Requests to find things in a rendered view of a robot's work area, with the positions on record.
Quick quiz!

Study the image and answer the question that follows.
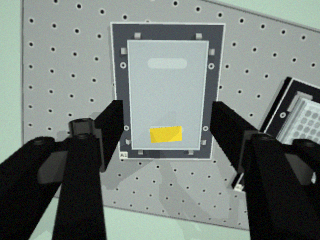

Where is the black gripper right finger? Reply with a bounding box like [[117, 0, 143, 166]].
[[210, 101, 320, 240]]

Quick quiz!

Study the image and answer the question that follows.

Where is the black rectangular frame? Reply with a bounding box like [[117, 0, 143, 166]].
[[231, 77, 320, 193]]

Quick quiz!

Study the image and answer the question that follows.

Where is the clear plastic plate lid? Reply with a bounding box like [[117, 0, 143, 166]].
[[127, 40, 209, 150]]

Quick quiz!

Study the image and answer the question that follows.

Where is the dark grey rectangular frame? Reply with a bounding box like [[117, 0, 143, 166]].
[[110, 22, 226, 160]]

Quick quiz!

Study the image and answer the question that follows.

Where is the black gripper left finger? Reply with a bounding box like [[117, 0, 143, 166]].
[[0, 100, 124, 240]]

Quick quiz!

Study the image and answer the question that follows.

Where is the grey perforated base plate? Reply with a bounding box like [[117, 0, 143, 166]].
[[20, 0, 320, 231]]

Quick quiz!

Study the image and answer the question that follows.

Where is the white multi-well plate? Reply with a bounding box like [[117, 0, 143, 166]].
[[276, 97, 320, 145]]

